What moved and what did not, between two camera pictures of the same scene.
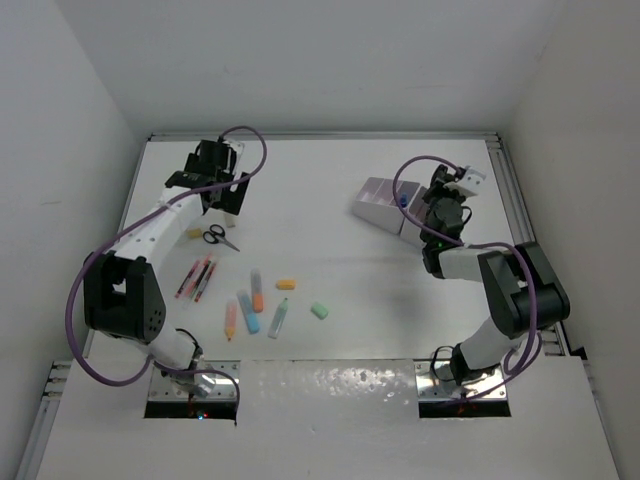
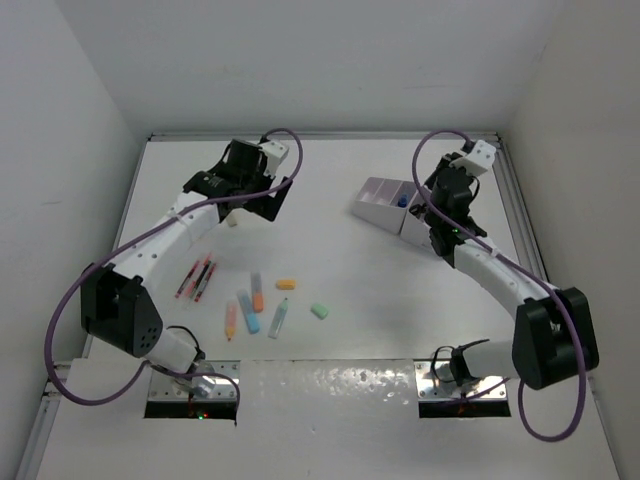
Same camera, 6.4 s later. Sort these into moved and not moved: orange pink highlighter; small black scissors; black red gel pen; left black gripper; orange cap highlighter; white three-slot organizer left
Moved: left black gripper; small black scissors
Not moved: black red gel pen; white three-slot organizer left; orange pink highlighter; orange cap highlighter
